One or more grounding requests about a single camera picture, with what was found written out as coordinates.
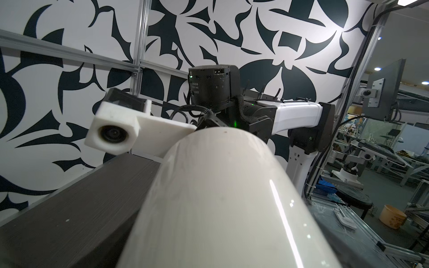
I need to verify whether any cream white ceramic mug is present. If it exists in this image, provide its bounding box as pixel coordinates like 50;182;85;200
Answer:
117;127;340;268

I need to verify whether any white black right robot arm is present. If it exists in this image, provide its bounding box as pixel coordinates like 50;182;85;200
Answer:
187;65;335;193

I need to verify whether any black monitor on stand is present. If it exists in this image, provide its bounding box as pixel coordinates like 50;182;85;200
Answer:
357;59;406;122

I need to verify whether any tan round bucket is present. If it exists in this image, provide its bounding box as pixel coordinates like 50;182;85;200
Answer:
379;205;407;230

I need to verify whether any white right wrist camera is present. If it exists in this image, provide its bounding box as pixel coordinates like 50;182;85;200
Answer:
84;88;197;159

